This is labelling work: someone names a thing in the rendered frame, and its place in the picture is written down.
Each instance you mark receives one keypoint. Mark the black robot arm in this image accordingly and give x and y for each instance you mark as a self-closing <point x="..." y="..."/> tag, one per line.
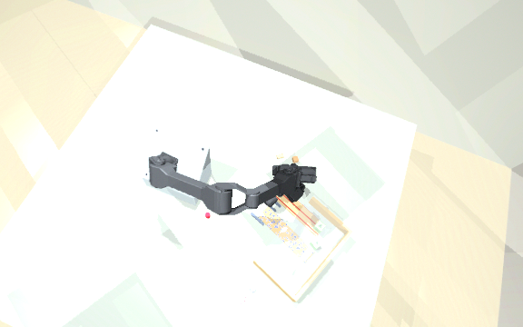
<point x="217" y="197"/>

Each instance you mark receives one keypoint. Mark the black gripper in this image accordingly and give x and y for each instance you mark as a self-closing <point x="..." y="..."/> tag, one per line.
<point x="272" y="201"/>

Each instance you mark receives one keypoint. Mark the tan strip with blue speckles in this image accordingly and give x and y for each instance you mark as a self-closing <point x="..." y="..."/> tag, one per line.
<point x="272" y="220"/>

